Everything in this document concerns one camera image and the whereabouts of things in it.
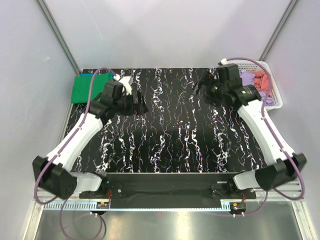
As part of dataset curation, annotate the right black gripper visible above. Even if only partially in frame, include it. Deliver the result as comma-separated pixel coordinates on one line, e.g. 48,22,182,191
188,70,228,109

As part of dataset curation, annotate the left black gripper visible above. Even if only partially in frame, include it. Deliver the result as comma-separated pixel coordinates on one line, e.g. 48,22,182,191
113,90,148,116

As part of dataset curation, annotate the green t-shirt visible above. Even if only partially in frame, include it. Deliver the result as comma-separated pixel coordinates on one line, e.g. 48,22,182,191
70,73,114,104

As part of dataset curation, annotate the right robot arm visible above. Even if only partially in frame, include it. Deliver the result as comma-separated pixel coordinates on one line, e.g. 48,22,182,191
193,63,307,199

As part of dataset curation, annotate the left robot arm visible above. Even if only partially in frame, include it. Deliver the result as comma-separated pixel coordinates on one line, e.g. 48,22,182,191
32,76,148,200

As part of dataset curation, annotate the purple t-shirt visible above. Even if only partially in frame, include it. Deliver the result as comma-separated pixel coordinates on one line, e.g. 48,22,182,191
239,71,274,106

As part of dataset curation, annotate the white plastic basket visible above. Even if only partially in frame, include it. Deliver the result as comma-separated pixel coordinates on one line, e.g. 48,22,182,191
231,59,283,111

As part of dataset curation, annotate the coral t-shirt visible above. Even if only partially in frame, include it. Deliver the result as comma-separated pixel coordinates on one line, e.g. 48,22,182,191
252,70,272,97

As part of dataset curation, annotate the folded blue t-shirt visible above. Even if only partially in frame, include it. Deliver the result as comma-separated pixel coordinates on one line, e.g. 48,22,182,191
80,73,94,77

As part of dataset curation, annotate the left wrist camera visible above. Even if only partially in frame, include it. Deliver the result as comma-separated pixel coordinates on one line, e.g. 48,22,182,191
113,74,133,96

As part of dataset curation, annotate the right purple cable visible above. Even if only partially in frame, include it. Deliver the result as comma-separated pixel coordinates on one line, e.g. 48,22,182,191
226,56,306,217

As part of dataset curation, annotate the purple cable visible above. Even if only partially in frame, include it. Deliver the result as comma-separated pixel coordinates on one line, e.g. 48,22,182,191
226,56,306,217
33,67,118,238

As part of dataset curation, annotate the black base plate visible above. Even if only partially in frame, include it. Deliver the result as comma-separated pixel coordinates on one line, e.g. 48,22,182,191
79,173,257,211

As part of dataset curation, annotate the right corner frame post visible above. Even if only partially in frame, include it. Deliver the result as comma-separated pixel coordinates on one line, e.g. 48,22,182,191
259,0,300,62

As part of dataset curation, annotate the corner frame post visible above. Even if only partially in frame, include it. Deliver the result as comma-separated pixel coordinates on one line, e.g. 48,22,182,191
35,0,82,76
259,0,300,62

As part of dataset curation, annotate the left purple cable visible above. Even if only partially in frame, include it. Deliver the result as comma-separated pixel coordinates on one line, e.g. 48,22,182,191
33,67,118,238

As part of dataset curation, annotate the aluminium frame rail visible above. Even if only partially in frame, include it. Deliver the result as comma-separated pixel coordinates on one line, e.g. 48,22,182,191
24,174,311,240

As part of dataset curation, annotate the left corner frame post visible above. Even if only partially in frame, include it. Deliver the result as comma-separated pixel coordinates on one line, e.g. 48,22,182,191
35,0,82,76

